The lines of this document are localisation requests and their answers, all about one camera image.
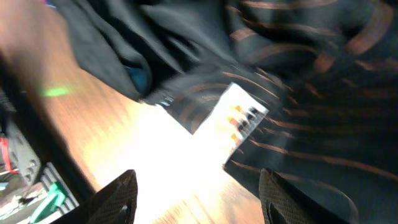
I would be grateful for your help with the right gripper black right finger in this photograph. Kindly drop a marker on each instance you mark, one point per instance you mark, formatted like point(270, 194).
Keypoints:
point(282, 203)

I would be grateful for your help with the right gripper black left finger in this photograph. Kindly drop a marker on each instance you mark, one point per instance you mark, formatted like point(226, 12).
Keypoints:
point(114, 204)

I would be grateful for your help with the black orange-patterned jersey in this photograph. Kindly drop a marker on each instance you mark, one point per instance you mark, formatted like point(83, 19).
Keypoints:
point(325, 70)

